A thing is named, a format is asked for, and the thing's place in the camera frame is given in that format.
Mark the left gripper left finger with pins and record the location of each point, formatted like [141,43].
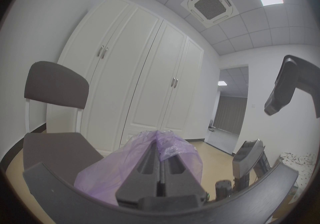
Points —
[145,180]

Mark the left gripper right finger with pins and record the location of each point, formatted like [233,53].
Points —
[182,180]

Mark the purple plastic bag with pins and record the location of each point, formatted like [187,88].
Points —
[107,175]

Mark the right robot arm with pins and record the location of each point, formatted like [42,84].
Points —
[247,155]

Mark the grey curtain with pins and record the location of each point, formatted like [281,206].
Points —
[231,113]

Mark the white wardrobe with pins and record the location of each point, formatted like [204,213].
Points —
[130,68]

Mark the bed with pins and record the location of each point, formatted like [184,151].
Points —
[297,165]

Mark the grey and white chair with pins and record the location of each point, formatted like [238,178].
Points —
[57,83]

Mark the ceiling air vent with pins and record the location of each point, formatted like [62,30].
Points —
[209,3]

